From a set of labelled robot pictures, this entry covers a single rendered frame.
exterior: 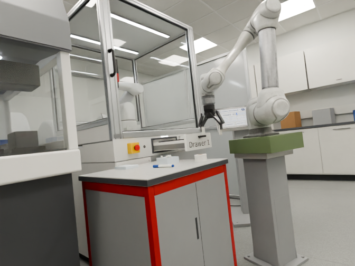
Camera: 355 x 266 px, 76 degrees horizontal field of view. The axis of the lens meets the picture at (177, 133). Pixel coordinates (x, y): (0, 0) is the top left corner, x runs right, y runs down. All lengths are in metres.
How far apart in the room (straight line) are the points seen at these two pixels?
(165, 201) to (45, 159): 0.52
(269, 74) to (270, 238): 1.05
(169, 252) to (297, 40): 4.78
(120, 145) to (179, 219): 0.70
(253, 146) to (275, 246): 0.65
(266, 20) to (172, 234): 1.31
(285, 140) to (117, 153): 1.06
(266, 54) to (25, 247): 1.57
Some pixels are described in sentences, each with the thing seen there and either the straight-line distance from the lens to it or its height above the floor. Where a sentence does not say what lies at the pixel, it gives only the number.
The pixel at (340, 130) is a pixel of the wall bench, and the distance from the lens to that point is 4.28.
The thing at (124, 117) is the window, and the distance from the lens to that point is 1.61.
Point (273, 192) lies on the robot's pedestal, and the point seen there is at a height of 0.49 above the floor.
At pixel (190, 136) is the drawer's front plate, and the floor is 0.91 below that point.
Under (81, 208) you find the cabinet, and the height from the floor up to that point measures 0.44.
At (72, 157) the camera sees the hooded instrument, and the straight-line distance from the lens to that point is 1.13.
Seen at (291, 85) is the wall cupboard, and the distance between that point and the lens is 4.77.
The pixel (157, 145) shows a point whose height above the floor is 0.87.
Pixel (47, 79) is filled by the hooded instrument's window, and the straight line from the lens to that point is 1.16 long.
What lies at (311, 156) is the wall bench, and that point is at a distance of 4.35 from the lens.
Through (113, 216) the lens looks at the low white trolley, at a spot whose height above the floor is 0.58.
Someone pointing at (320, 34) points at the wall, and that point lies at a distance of 5.26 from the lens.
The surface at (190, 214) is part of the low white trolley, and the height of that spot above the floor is 0.55.
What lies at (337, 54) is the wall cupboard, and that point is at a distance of 4.76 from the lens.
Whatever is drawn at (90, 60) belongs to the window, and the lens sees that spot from 1.83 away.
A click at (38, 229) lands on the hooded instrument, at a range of 1.19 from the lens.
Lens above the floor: 0.90
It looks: 2 degrees up
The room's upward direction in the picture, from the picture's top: 6 degrees counter-clockwise
